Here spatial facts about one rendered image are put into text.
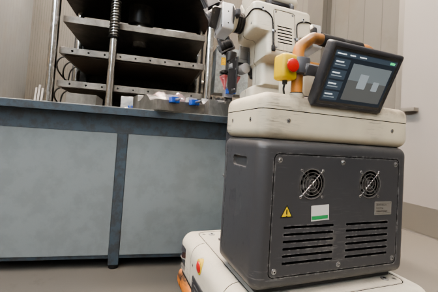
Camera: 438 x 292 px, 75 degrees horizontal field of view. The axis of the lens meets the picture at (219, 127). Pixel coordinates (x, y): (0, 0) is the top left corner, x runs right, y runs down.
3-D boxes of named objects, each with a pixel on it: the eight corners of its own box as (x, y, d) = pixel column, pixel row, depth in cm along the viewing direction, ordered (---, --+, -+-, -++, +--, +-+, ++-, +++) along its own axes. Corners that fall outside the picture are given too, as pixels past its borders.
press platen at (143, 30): (204, 41, 242) (205, 35, 242) (62, 21, 218) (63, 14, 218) (193, 62, 310) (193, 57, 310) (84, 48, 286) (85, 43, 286)
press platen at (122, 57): (203, 70, 238) (204, 64, 238) (58, 52, 214) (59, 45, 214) (191, 85, 310) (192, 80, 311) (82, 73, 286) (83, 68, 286)
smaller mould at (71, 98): (95, 107, 155) (96, 95, 155) (65, 105, 152) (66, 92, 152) (102, 111, 175) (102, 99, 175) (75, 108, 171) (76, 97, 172)
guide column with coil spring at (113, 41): (107, 161, 215) (120, -8, 220) (99, 161, 214) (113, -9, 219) (108, 161, 221) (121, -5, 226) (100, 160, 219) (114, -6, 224)
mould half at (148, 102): (204, 115, 152) (205, 94, 152) (156, 109, 139) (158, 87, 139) (170, 117, 195) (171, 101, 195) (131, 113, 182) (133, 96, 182)
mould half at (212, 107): (253, 119, 162) (255, 95, 162) (208, 115, 156) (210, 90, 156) (230, 122, 210) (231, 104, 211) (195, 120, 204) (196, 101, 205)
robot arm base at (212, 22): (214, 6, 115) (240, 12, 119) (209, 0, 121) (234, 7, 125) (208, 27, 119) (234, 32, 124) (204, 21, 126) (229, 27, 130)
